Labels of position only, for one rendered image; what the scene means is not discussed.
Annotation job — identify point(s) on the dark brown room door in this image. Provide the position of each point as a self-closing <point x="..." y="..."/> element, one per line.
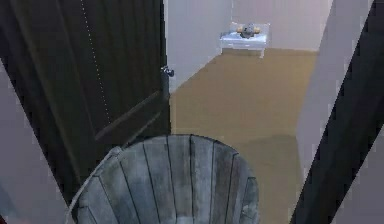
<point x="83" y="73"/>

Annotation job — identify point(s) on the grey round object with yellow ends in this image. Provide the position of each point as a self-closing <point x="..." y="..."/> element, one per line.
<point x="248" y="30"/>

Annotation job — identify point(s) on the white small table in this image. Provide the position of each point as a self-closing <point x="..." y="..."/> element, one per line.
<point x="245" y="40"/>

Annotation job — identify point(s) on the dark brown door frame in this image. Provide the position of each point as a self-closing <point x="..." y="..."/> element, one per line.
<point x="346" y="133"/>

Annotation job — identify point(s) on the wooden bucket with metal rings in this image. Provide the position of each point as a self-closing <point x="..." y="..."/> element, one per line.
<point x="173" y="180"/>

